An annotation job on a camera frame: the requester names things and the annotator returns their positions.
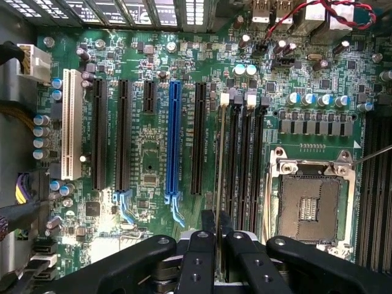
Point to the black fan header plug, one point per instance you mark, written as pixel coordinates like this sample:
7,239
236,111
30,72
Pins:
261,49

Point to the black RAM slot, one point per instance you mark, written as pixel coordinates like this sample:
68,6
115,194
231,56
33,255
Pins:
387,190
376,190
365,190

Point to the large silver port block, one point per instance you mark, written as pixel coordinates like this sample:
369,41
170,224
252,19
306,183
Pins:
324,18

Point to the black square chip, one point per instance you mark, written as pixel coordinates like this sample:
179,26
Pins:
92,209

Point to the short black expansion slot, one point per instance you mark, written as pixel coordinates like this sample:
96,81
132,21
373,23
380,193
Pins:
150,96

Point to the dark cylinder capacitor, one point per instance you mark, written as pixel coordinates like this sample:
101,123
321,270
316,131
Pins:
83,54
280,47
320,65
289,49
341,47
87,84
245,41
88,76

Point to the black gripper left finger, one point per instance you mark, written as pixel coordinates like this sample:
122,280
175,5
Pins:
199,269

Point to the blue-top capacitor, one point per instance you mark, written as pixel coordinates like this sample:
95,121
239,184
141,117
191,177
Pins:
308,99
324,100
66,190
365,107
57,83
239,70
41,120
293,99
56,185
250,70
41,131
40,154
41,143
57,95
342,101

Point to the blue expansion slot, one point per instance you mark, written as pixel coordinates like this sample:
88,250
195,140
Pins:
173,137

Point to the white-latch RAM slot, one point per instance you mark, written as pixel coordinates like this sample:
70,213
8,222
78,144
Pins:
246,153
224,98

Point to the white PCI expansion slot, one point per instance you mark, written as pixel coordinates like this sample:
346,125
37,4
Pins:
72,122

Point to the white power connector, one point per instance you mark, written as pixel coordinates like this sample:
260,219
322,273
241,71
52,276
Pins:
33,64

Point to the black-latch RAM slot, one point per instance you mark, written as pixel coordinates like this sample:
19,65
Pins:
258,153
233,153

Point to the black SATA port block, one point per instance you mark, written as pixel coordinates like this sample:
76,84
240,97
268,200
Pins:
44,260

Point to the grey metal PC case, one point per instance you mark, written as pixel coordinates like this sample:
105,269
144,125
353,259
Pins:
12,137

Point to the long black expansion slot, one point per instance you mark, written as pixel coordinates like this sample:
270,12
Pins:
99,134
199,137
124,134

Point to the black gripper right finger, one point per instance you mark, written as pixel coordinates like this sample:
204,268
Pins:
254,269

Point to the thin metal locking lever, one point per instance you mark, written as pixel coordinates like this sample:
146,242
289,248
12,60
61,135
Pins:
372,156

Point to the silver USB port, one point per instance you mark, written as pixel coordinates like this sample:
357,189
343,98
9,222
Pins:
284,10
261,10

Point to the silver CPU socket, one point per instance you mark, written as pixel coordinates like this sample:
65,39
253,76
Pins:
309,199

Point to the green motherboard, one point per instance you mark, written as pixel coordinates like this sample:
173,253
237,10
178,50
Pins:
147,137

